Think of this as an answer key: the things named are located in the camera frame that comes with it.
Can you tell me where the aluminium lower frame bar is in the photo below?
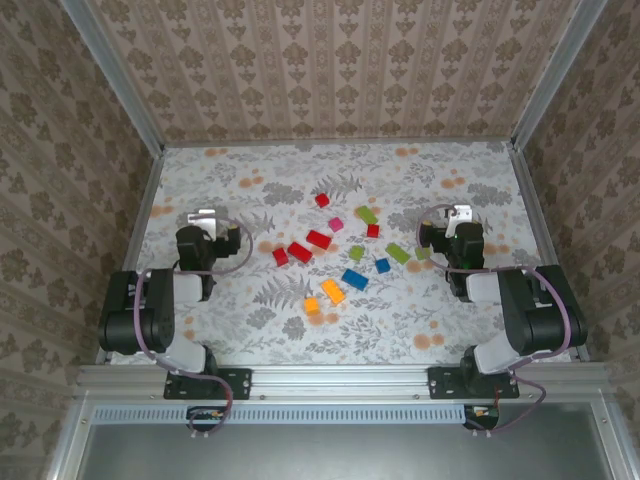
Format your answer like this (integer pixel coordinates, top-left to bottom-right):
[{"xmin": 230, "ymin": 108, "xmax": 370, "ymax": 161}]
[
  {"xmin": 589, "ymin": 399, "xmax": 631, "ymax": 480},
  {"xmin": 44, "ymin": 399, "xmax": 96, "ymax": 480}
]

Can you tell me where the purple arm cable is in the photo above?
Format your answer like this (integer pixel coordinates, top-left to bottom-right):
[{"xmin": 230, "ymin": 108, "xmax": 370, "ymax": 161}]
[
  {"xmin": 133, "ymin": 215, "xmax": 255, "ymax": 437},
  {"xmin": 417, "ymin": 203, "xmax": 574, "ymax": 436}
]

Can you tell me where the long orange lego brick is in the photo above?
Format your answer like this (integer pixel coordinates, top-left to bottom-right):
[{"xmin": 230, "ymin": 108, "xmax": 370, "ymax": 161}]
[{"xmin": 320, "ymin": 279, "xmax": 347, "ymax": 305}]

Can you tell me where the aluminium table side rail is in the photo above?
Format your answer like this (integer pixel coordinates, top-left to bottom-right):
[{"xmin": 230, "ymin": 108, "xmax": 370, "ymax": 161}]
[
  {"xmin": 94, "ymin": 147, "xmax": 166, "ymax": 364},
  {"xmin": 507, "ymin": 142, "xmax": 592, "ymax": 364}
]

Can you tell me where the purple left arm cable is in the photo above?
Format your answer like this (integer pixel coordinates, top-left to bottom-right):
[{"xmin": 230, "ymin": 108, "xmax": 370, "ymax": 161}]
[{"xmin": 133, "ymin": 215, "xmax": 255, "ymax": 437}]

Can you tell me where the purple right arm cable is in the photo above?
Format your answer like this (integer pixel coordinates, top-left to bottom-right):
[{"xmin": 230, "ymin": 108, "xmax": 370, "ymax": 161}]
[{"xmin": 417, "ymin": 203, "xmax": 574, "ymax": 436}]

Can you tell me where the grey slotted cable duct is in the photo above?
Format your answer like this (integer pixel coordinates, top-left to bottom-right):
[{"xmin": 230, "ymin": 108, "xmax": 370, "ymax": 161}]
[{"xmin": 92, "ymin": 405, "xmax": 469, "ymax": 426}]

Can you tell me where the thin aluminium table rail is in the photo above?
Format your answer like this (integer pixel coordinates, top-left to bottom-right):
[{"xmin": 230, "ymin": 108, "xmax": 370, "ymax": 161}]
[{"xmin": 162, "ymin": 137, "xmax": 514, "ymax": 147}]

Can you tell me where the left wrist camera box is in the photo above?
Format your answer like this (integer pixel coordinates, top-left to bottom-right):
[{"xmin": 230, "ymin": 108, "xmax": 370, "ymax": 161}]
[{"xmin": 187, "ymin": 209, "xmax": 218, "ymax": 239}]

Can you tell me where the floral patterned table cover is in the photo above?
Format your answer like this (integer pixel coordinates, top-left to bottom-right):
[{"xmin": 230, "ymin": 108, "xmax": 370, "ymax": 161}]
[{"xmin": 107, "ymin": 142, "xmax": 574, "ymax": 366}]

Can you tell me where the long red lego brick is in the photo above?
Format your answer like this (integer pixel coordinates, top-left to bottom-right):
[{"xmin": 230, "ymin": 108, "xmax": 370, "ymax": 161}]
[
  {"xmin": 305, "ymin": 229, "xmax": 333, "ymax": 251},
  {"xmin": 286, "ymin": 241, "xmax": 314, "ymax": 265}
]

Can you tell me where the grey metal panel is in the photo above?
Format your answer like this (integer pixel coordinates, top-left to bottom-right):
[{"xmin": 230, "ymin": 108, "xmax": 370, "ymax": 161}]
[{"xmin": 74, "ymin": 423, "xmax": 611, "ymax": 480}]

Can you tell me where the aluminium table edge rail wide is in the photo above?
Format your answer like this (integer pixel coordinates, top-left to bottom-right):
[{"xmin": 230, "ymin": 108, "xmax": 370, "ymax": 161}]
[{"xmin": 74, "ymin": 363, "xmax": 609, "ymax": 401}]

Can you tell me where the aluminium frame post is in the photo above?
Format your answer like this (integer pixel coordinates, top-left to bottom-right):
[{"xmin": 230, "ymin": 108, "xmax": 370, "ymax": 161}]
[
  {"xmin": 58, "ymin": 0, "xmax": 166, "ymax": 157},
  {"xmin": 509, "ymin": 0, "xmax": 610, "ymax": 151}
]

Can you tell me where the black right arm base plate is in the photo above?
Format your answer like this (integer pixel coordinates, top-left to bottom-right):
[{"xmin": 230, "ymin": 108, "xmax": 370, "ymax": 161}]
[{"xmin": 428, "ymin": 367, "xmax": 520, "ymax": 401}]

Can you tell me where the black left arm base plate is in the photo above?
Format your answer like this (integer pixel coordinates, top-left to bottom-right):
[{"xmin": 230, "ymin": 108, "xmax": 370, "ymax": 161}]
[{"xmin": 164, "ymin": 368, "xmax": 253, "ymax": 401}]

